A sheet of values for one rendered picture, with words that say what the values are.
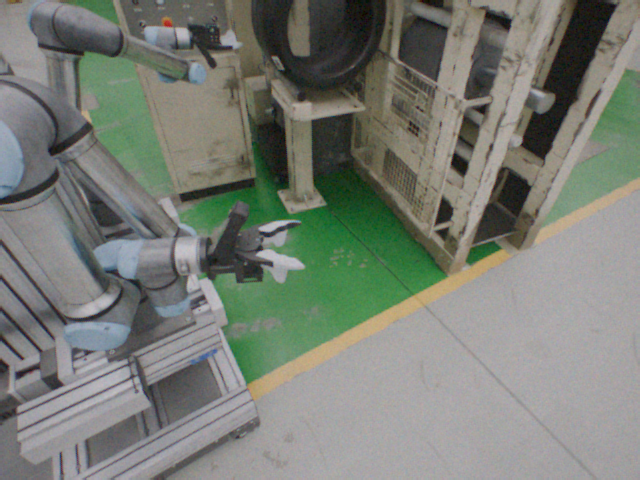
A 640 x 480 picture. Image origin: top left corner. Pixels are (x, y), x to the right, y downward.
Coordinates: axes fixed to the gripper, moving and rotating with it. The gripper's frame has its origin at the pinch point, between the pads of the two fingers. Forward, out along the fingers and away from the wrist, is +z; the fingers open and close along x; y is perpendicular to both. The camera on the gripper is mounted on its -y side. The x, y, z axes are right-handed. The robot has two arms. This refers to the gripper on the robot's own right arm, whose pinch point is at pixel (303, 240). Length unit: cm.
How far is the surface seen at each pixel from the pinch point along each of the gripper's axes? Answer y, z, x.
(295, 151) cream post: 44, 1, -156
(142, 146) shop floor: 73, -126, -253
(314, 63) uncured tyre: -7, 13, -141
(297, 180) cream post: 65, 1, -159
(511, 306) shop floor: 98, 106, -69
